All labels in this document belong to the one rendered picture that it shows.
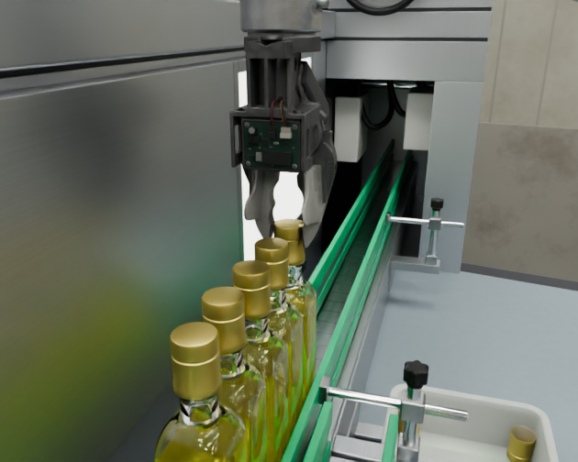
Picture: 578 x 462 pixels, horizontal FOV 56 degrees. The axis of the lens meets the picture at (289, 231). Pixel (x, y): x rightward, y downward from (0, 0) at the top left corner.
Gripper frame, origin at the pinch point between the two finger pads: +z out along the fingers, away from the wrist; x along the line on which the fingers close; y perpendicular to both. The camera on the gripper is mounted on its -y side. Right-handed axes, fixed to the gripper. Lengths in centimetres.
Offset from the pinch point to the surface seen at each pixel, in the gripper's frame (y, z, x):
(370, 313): -33.4, 27.8, 5.7
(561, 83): -235, 5, 67
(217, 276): -7.6, 10.6, -12.1
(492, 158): -238, 44, 41
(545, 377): -41, 41, 38
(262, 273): 12.4, -0.7, 1.1
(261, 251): 7.3, -0.5, -0.6
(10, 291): 26.1, -3.9, -12.5
